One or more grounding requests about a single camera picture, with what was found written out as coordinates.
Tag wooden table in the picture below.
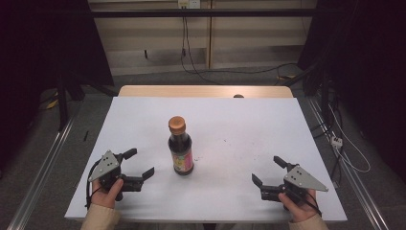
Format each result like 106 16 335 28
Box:
118 84 294 99

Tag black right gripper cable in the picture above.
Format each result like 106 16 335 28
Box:
295 188 324 219

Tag person's right hand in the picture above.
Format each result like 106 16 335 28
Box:
278 189 318 223

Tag dark sauce bottle orange cap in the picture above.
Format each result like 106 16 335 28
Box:
168 115 195 176

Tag white wall socket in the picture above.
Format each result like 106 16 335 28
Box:
177 0 201 10

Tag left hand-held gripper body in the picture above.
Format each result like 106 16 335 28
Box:
87 149 145 194

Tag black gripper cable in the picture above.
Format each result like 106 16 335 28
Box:
84 159 103 209
295 188 324 219

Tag black floor cable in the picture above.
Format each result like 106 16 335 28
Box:
191 62 300 76

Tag white table mat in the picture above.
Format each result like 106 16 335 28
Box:
64 96 348 223

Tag person's left hand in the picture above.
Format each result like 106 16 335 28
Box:
90 177 124 210

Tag white cable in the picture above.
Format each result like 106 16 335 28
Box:
328 104 372 173

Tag black metal stand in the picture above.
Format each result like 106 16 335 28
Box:
56 73 85 132
282 60 339 128

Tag aluminium floor rail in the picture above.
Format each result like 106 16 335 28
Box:
6 114 78 230
305 97 391 230

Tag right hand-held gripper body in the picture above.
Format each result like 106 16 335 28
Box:
259 162 329 204

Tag black hanging cable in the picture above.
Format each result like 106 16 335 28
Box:
180 15 224 85

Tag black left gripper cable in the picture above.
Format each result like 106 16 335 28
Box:
84 159 103 209

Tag dark curtain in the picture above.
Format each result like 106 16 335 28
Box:
0 0 114 173
298 0 406 183

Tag white power strip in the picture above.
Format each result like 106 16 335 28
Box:
330 135 344 149

